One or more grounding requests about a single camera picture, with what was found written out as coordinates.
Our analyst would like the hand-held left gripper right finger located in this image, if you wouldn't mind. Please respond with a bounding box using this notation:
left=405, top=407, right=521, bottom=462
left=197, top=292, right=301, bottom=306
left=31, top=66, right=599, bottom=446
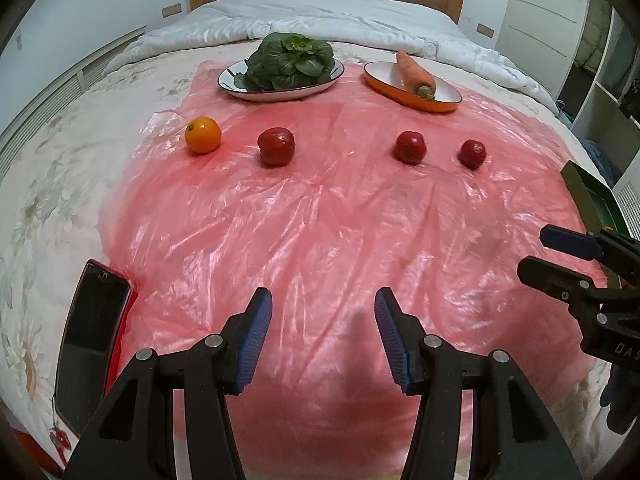
left=374, top=287, right=583, bottom=480

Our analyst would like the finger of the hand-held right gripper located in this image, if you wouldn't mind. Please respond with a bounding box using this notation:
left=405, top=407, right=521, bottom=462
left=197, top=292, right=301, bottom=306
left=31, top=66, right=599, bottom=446
left=517, top=257, right=608, bottom=321
left=540, top=226, right=640, bottom=286

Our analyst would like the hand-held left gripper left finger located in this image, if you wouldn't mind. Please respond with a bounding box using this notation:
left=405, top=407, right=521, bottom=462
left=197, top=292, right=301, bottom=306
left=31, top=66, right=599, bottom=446
left=62, top=287, right=274, bottom=480

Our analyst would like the green box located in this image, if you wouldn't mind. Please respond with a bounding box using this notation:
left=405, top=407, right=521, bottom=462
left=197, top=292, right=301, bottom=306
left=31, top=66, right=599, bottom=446
left=560, top=161, right=632, bottom=291

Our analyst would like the red apple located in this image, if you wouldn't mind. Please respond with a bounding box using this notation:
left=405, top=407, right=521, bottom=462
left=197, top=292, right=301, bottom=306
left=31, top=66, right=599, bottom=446
left=393, top=130, right=427, bottom=164
left=458, top=139, right=487, bottom=170
left=257, top=128, right=296, bottom=167

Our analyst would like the small orange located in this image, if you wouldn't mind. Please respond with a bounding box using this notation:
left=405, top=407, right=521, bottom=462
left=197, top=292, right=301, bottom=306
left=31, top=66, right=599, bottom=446
left=184, top=116, right=222, bottom=155

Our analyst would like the person's right hand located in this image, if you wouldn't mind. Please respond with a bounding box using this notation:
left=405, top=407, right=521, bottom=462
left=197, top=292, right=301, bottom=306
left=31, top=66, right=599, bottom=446
left=601, top=360, right=640, bottom=433

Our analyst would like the blue towel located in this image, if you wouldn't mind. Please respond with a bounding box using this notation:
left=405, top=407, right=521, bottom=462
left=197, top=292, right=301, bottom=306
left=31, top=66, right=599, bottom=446
left=580, top=140, right=613, bottom=186

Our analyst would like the pink plastic sheet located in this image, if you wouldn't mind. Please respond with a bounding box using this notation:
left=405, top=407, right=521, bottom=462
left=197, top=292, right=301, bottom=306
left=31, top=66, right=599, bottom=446
left=97, top=60, right=608, bottom=480

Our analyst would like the black smartphone red case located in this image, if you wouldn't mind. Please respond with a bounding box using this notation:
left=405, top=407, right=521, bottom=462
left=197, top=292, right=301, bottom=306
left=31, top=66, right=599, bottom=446
left=54, top=259, right=138, bottom=438

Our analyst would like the pale green jacket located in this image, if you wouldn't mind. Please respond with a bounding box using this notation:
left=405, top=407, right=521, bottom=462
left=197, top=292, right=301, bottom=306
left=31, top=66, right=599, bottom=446
left=575, top=0, right=608, bottom=68

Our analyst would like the red phone charm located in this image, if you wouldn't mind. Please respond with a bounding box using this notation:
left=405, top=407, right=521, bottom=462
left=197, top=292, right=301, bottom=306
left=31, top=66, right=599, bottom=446
left=49, top=395, right=71, bottom=453

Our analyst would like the carrot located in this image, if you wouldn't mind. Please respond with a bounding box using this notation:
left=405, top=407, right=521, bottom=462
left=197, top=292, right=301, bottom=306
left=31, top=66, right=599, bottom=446
left=395, top=50, right=437, bottom=102

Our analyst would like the white wardrobe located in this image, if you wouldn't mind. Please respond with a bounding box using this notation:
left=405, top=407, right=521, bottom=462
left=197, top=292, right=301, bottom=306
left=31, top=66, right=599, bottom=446
left=500, top=0, right=640, bottom=131

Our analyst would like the white oval plate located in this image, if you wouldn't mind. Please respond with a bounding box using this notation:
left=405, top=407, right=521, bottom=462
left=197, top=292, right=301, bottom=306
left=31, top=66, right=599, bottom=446
left=217, top=56, right=346, bottom=101

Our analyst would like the orange oval plate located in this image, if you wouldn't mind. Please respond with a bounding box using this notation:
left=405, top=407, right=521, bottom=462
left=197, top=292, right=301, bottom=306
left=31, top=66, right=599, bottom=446
left=363, top=61, right=463, bottom=114

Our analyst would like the green leafy vegetable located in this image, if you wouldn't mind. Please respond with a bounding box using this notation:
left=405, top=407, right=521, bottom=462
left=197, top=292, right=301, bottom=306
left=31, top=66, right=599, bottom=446
left=235, top=32, right=335, bottom=92

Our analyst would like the white duvet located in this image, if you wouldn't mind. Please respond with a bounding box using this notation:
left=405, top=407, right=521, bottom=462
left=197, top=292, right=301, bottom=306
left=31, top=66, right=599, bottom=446
left=105, top=0, right=561, bottom=116

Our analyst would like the white slatted wall panel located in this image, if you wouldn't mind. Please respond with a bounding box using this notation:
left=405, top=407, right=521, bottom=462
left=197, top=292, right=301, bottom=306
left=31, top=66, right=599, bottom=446
left=612, top=180, right=640, bottom=241
left=0, top=25, right=147, bottom=161

